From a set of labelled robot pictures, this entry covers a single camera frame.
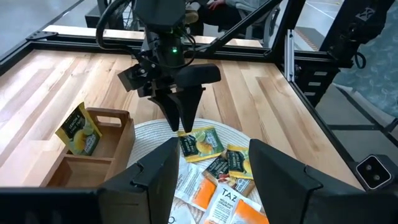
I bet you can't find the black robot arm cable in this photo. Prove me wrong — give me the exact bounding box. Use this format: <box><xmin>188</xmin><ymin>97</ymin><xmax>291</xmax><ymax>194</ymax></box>
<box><xmin>95</xmin><ymin>0</ymin><xmax>149</xmax><ymax>60</ymax></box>

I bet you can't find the brown vanilla cinnamon tea bag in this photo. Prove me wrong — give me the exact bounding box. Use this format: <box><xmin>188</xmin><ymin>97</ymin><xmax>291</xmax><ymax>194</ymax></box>
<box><xmin>202</xmin><ymin>156</ymin><xmax>256</xmax><ymax>197</ymax></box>

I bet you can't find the silver aluminium post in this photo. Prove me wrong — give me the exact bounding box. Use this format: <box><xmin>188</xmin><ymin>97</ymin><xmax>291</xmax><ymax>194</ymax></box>
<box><xmin>284</xmin><ymin>29</ymin><xmax>295</xmax><ymax>83</ymax></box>

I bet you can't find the person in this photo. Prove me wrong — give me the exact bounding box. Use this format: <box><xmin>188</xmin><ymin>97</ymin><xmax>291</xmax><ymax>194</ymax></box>
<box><xmin>185</xmin><ymin>0</ymin><xmax>276</xmax><ymax>35</ymax></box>

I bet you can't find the black table-level camera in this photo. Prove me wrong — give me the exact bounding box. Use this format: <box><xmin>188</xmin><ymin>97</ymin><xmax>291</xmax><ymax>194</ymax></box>
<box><xmin>355</xmin><ymin>154</ymin><xmax>393</xmax><ymax>191</ymax></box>

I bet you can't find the yellow lemon lime tea bag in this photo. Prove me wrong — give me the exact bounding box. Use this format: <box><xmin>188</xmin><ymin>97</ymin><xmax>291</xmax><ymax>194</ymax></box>
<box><xmin>224</xmin><ymin>144</ymin><xmax>254</xmax><ymax>180</ymax></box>
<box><xmin>177</xmin><ymin>126</ymin><xmax>225</xmax><ymax>163</ymax></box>
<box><xmin>55</xmin><ymin>101</ymin><xmax>103</xmax><ymax>156</ymax></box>

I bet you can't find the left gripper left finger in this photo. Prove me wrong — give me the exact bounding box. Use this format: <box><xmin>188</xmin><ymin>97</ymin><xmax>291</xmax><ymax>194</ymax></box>
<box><xmin>0</xmin><ymin>137</ymin><xmax>180</xmax><ymax>224</ymax></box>

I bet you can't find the grey office chair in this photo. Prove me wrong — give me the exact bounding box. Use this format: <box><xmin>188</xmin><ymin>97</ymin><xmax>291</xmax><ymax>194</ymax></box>
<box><xmin>244</xmin><ymin>2</ymin><xmax>280</xmax><ymax>41</ymax></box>

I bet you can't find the white orange Tazo tea bag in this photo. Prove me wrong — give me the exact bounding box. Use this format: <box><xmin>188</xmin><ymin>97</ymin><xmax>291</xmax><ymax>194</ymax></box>
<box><xmin>167</xmin><ymin>197</ymin><xmax>197</xmax><ymax>224</ymax></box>
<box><xmin>174</xmin><ymin>155</ymin><xmax>218</xmax><ymax>212</ymax></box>
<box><xmin>229</xmin><ymin>198</ymin><xmax>270</xmax><ymax>224</ymax></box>
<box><xmin>203</xmin><ymin>183</ymin><xmax>262</xmax><ymax>224</ymax></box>

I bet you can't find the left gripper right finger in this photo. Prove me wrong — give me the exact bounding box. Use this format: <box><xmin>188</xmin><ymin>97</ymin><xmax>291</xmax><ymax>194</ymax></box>
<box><xmin>249</xmin><ymin>139</ymin><xmax>398</xmax><ymax>224</ymax></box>

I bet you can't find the black controller box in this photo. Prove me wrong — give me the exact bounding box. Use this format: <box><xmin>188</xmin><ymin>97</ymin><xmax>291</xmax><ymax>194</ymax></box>
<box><xmin>294</xmin><ymin>62</ymin><xmax>340</xmax><ymax>107</ymax></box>

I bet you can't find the white woven round placemat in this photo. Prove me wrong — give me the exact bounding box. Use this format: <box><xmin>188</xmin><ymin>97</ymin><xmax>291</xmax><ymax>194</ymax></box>
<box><xmin>126</xmin><ymin>118</ymin><xmax>265</xmax><ymax>224</ymax></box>

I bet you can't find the wooden compartment tea box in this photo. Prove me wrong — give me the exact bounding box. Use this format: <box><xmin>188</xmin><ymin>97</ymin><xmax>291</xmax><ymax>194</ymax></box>
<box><xmin>40</xmin><ymin>107</ymin><xmax>136</xmax><ymax>188</ymax></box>

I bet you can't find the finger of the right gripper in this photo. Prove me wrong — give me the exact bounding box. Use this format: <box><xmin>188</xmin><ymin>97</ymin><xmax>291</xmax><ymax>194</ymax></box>
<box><xmin>148</xmin><ymin>93</ymin><xmax>181</xmax><ymax>131</ymax></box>
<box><xmin>169</xmin><ymin>86</ymin><xmax>206</xmax><ymax>133</ymax></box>

